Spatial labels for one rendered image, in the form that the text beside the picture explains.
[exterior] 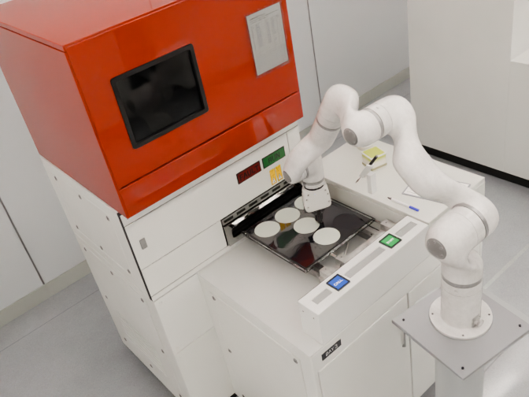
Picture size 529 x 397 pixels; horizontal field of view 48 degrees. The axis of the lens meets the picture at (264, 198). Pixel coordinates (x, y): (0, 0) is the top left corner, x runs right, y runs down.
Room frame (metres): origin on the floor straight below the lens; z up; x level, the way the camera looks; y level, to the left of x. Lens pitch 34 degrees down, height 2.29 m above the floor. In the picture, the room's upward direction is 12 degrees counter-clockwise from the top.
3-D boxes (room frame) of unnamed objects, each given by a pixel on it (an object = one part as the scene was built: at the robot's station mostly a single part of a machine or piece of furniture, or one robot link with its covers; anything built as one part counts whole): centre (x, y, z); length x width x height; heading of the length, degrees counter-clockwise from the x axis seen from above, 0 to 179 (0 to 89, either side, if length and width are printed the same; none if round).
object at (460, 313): (1.27, -0.53, 0.93); 0.19 x 0.19 x 0.18
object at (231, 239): (1.98, -0.01, 0.89); 0.44 x 0.02 x 0.10; 124
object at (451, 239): (1.25, -0.50, 1.14); 0.19 x 0.12 x 0.24; 122
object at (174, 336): (2.17, 0.34, 0.41); 0.82 x 0.71 x 0.82; 124
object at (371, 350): (1.77, -0.26, 0.41); 0.97 x 0.64 x 0.82; 124
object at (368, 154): (2.02, -0.47, 1.00); 0.07 x 0.07 x 0.07; 19
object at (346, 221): (1.82, -0.14, 0.90); 0.34 x 0.34 x 0.01; 34
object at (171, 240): (1.89, 0.15, 1.02); 0.82 x 0.03 x 0.40; 124
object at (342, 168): (1.95, -0.51, 0.89); 0.62 x 0.35 x 0.14; 34
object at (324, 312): (1.48, -0.29, 0.89); 0.55 x 0.09 x 0.14; 124
